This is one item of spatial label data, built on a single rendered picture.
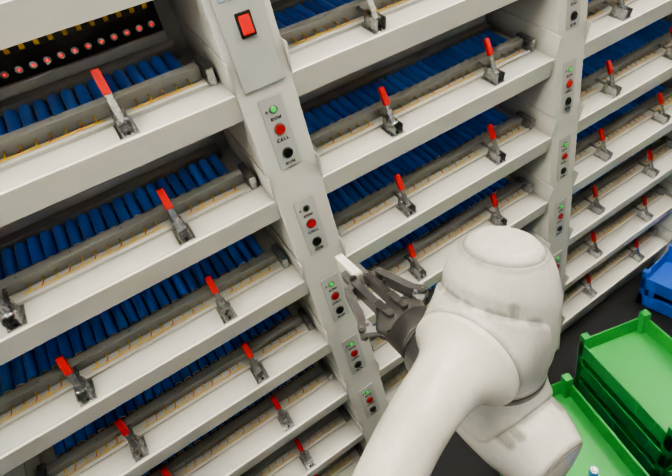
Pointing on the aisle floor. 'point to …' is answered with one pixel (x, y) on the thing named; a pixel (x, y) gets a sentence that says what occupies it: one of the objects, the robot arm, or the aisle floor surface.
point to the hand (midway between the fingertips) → (349, 270)
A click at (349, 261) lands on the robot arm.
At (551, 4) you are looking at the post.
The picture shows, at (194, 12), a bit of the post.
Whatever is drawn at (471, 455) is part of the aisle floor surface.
